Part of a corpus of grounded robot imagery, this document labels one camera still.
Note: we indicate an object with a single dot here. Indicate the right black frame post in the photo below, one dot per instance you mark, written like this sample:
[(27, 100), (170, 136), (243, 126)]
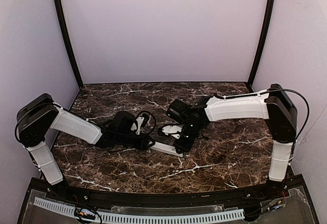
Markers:
[(261, 44)]

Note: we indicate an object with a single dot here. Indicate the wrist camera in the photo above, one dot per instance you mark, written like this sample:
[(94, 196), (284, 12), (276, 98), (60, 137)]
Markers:
[(141, 121), (178, 111)]

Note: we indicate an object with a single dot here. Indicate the left black frame post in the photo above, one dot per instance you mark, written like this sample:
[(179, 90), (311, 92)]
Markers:
[(67, 42)]

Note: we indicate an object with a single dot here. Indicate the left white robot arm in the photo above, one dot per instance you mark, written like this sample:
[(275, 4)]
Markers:
[(42, 116)]

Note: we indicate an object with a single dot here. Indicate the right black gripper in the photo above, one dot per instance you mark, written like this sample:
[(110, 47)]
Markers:
[(182, 146)]

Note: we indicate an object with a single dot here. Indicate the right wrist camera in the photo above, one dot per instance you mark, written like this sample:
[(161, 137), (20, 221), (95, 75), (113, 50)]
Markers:
[(178, 111)]

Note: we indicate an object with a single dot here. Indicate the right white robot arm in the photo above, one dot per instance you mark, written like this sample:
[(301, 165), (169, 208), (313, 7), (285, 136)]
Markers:
[(272, 105)]

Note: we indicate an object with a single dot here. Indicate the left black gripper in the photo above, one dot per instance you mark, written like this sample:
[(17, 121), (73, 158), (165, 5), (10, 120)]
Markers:
[(147, 142)]

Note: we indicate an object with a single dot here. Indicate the black front table rail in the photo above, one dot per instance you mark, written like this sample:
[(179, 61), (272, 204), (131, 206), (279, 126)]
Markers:
[(242, 197)]

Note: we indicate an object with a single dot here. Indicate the white remote control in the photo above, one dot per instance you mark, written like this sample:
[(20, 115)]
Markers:
[(153, 147)]

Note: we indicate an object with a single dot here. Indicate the white slotted cable duct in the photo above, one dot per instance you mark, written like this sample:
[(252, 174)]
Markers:
[(140, 215)]

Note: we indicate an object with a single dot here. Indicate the black frame post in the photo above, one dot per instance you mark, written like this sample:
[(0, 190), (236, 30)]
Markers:
[(67, 42), (261, 44)]

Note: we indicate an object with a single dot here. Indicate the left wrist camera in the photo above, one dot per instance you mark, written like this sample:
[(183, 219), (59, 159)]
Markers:
[(141, 121)]

